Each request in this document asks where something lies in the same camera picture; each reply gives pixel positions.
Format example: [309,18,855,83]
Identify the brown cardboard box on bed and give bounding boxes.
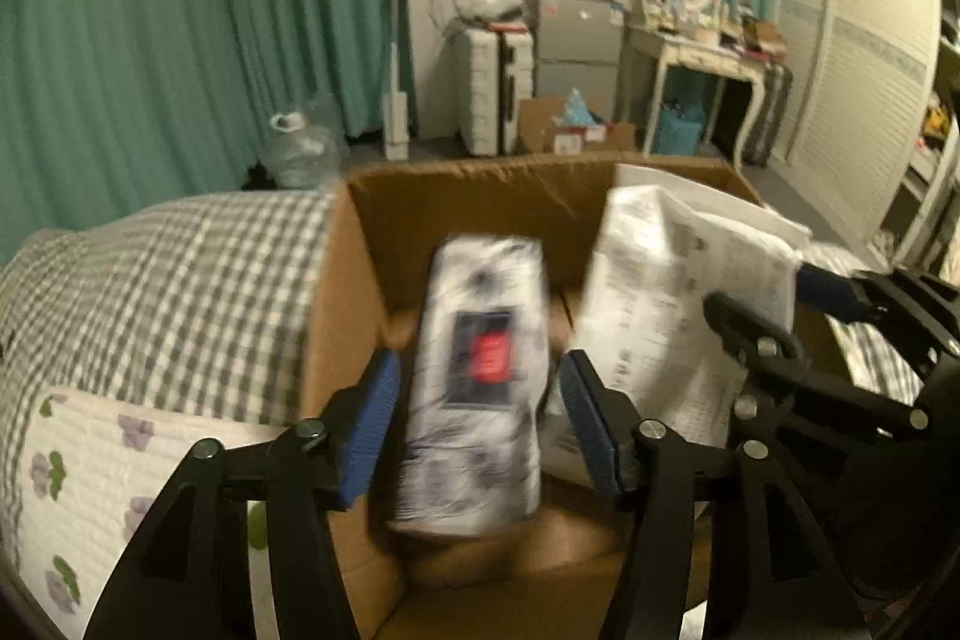
[298,152,827,640]

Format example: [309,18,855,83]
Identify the large teal curtain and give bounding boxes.
[2,0,409,255]

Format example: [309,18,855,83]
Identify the grey mini fridge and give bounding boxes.
[534,0,623,120]

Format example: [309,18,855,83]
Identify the white louvred wardrobe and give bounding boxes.
[773,0,940,242]

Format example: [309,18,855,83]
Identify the white floral quilted mat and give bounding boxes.
[16,386,281,638]

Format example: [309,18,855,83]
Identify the floral patterned tissue pack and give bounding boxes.
[391,234,550,539]

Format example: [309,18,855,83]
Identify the white printed tissue pack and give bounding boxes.
[558,156,812,447]

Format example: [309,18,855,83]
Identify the white dressing table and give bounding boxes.
[618,24,775,169]

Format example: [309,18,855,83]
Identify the cardboard box on floor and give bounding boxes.
[517,91,636,154]

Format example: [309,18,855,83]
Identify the white suitcase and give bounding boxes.
[454,28,534,158]

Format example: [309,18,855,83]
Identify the clear water jug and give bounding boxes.
[260,92,350,190]

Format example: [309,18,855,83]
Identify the dark suitcase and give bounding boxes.
[742,64,794,167]

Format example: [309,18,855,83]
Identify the white flat mop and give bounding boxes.
[384,0,410,163]

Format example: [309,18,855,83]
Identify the teal laundry basket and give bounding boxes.
[652,101,706,156]

